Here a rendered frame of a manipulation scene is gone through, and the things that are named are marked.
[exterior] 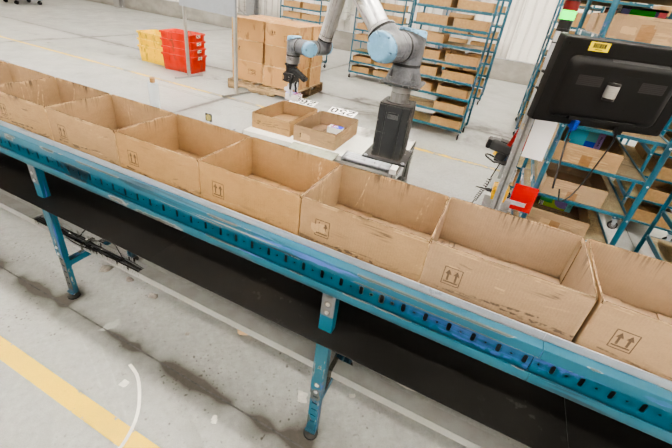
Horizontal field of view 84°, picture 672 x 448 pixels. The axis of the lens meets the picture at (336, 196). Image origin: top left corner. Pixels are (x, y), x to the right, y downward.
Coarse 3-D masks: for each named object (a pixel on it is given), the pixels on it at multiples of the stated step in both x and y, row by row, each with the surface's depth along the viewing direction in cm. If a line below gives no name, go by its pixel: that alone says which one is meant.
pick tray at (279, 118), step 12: (264, 108) 247; (276, 108) 260; (288, 108) 267; (300, 108) 263; (312, 108) 259; (252, 120) 238; (264, 120) 234; (276, 120) 230; (288, 120) 256; (300, 120) 238; (276, 132) 234; (288, 132) 230
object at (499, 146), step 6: (492, 138) 167; (498, 138) 167; (486, 144) 167; (492, 144) 166; (498, 144) 164; (504, 144) 164; (498, 150) 166; (504, 150) 164; (510, 150) 163; (498, 156) 168; (504, 156) 167
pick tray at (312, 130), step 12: (312, 120) 246; (324, 120) 257; (336, 120) 253; (348, 120) 250; (300, 132) 224; (312, 132) 221; (324, 132) 218; (348, 132) 234; (312, 144) 224; (324, 144) 221; (336, 144) 221
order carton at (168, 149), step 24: (168, 120) 156; (192, 120) 156; (120, 144) 137; (144, 144) 131; (168, 144) 160; (192, 144) 161; (216, 144) 155; (144, 168) 136; (168, 168) 130; (192, 168) 125; (192, 192) 130
